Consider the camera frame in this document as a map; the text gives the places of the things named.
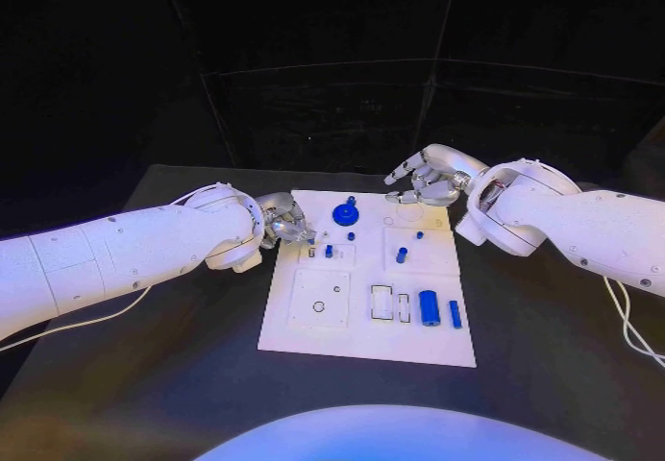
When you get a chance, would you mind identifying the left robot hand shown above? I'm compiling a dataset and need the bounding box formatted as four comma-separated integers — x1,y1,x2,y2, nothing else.
253,191,318,251

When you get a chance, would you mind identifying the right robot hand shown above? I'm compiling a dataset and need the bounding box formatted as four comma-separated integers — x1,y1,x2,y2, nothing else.
382,143,490,207

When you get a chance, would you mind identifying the white task board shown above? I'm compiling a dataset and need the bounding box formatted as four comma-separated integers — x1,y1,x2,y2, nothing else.
256,189,477,369

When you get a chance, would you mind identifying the blue gear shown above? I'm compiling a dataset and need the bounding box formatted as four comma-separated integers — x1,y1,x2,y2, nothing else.
331,195,362,228

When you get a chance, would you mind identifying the large blue cylinder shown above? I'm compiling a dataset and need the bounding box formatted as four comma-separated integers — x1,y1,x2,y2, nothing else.
416,289,441,328

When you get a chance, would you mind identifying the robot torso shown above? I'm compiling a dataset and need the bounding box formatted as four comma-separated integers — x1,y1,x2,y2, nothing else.
191,403,612,461

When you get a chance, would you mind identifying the white cable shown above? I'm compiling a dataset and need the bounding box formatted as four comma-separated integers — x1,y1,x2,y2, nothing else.
614,279,665,369
0,285,154,353
167,182,232,207
602,276,665,363

